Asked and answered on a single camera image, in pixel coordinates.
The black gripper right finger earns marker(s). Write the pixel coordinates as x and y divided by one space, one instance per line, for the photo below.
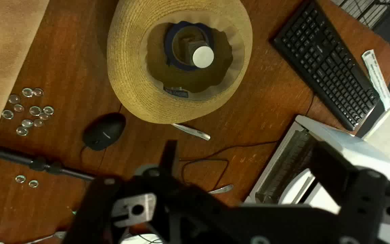
371 204

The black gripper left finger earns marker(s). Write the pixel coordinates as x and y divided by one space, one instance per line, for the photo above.
100 212

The white microwave oven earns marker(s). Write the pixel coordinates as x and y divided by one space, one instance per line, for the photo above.
338 140

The silver metal utensil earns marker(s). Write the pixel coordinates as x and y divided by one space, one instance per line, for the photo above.
53 236

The clear glass bead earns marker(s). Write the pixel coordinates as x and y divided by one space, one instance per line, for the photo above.
19 179
36 122
7 114
27 122
21 131
34 110
32 183
36 91
47 110
17 108
27 93
13 98

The black computer mouse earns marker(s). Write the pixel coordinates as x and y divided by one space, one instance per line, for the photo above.
103 132

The long black rod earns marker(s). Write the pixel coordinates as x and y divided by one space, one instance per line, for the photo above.
5 152

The white paper strip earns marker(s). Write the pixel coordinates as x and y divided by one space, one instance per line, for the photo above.
375 75

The tan straw hat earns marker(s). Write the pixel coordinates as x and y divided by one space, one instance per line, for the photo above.
127 68

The black computer keyboard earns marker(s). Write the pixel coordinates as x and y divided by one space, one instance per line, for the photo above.
325 59

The blue tape roll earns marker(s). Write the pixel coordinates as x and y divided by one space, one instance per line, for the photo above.
169 45

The tan table mat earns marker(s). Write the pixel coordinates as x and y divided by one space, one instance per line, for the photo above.
5 55

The white capped bottle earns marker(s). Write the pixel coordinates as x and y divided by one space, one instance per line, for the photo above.
202 56

